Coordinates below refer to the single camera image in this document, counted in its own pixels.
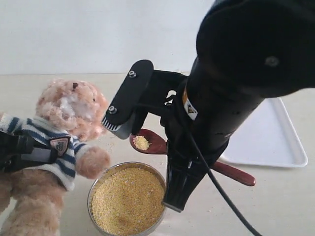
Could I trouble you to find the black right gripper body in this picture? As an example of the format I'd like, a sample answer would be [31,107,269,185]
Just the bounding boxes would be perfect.
[160,73,219,182]

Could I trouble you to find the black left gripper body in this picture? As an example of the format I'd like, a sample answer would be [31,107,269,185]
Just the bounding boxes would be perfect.
[0,131,33,172]

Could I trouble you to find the dark red wooden spoon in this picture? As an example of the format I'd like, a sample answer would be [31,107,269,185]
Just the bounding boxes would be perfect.
[129,129,256,186]

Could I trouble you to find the tan teddy bear striped sweater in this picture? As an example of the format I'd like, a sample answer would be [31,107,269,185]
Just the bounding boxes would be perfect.
[0,79,110,236]

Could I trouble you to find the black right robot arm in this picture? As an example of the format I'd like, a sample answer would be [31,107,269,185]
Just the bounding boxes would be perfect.
[134,0,315,212]

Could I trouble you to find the round metal bowl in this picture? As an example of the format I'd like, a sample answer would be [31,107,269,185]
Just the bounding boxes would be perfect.
[87,161,168,236]

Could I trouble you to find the yellow millet grains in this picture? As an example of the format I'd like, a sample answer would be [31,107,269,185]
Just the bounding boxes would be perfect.
[91,135,166,233]

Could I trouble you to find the white rectangular plastic tray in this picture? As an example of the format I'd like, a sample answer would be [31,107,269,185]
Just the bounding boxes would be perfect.
[220,98,308,168]

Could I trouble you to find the black camera cable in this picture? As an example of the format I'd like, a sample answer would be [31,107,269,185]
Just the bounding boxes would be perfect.
[162,81,263,236]

